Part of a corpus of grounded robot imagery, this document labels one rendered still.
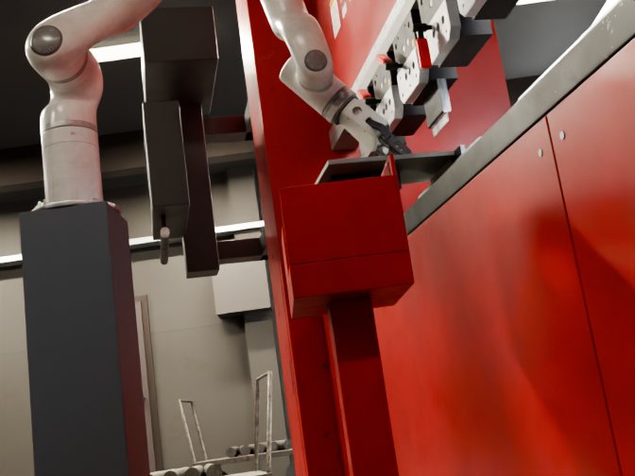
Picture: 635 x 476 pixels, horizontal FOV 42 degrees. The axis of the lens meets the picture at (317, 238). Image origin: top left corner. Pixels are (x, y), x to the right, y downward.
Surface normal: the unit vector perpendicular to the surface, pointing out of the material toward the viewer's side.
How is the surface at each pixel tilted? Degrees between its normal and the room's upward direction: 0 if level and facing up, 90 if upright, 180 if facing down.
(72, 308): 90
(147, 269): 90
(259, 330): 90
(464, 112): 90
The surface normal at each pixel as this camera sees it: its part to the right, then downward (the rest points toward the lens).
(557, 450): -0.98, 0.09
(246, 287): -0.02, -0.22
